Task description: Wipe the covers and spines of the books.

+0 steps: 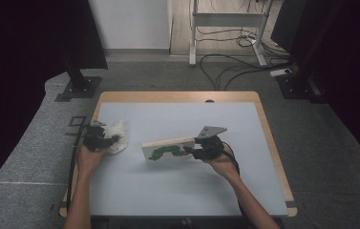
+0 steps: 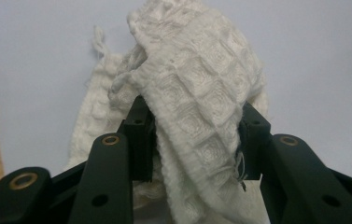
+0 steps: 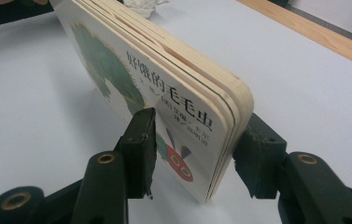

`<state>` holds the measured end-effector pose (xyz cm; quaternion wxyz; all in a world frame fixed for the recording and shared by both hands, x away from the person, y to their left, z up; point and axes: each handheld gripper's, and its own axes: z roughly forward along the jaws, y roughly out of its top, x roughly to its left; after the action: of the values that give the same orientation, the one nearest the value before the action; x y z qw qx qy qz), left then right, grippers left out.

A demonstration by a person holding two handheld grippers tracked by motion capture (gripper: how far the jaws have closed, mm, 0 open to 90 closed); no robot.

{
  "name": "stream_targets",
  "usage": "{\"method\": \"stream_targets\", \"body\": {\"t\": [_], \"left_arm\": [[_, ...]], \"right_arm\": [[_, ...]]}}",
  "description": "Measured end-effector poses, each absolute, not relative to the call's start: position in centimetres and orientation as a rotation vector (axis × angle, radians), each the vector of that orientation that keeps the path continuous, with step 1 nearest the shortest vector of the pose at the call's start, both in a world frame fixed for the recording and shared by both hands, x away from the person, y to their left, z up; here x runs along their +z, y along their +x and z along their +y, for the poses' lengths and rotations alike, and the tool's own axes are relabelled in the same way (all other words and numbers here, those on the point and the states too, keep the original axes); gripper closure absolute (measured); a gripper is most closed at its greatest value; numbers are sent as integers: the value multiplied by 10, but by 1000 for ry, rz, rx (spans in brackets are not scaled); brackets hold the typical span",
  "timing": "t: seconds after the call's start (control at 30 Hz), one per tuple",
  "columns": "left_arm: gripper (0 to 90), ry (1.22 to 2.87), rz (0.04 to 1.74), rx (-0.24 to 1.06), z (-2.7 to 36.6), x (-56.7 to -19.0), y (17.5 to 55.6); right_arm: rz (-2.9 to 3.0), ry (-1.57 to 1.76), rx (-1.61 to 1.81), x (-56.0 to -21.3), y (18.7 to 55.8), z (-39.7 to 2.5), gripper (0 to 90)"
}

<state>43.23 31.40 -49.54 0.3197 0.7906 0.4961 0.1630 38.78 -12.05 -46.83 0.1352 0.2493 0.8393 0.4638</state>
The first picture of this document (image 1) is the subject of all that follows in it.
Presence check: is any black tape floor marking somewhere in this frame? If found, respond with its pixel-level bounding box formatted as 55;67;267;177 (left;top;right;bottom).
66;115;87;136

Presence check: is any light blue table mat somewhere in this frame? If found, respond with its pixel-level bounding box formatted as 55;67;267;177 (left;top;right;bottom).
89;101;289;218

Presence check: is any person's right hand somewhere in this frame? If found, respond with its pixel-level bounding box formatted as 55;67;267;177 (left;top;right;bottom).
202;147;241;181

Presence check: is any person's left hand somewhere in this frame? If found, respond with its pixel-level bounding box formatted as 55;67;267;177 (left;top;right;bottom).
75;145;108;175

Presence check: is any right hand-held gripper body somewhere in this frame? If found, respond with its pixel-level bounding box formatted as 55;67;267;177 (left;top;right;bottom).
194;125;228;161

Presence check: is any white textured cloth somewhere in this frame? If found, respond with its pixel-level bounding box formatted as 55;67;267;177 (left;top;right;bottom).
102;119;129;156

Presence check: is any right hand-held gripper cable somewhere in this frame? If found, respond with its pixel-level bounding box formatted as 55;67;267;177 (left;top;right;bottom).
222;142;248;223

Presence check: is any caterpillar picture book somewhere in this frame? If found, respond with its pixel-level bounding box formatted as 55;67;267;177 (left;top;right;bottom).
140;136;198;162

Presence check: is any white desk frame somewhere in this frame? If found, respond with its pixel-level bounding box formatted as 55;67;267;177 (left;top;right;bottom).
188;0;276;68

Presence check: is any dark curtain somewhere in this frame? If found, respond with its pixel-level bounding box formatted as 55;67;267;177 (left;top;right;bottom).
0;0;109;204
271;0;360;175

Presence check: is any long black floor cable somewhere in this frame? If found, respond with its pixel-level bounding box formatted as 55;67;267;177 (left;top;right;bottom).
199;53;293;92

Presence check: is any hand-held gripper cable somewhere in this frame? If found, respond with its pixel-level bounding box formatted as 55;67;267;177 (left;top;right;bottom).
222;142;248;223
66;125;90;211

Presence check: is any left hand-held gripper cable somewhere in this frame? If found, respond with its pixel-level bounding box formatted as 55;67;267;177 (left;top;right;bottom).
66;125;90;211

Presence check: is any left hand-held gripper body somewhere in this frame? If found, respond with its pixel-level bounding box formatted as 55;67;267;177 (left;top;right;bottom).
83;120;108;153

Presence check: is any white power strip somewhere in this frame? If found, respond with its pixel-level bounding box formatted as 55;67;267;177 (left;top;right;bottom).
269;68;293;78

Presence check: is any black stand with base plate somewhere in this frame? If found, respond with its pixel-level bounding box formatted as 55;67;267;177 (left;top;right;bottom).
54;47;103;103
276;56;328;104

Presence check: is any bundle of black cables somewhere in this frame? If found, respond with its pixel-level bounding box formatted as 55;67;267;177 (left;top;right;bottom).
196;0;291;58

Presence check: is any wooden table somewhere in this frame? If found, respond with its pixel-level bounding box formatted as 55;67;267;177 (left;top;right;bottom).
58;91;298;219

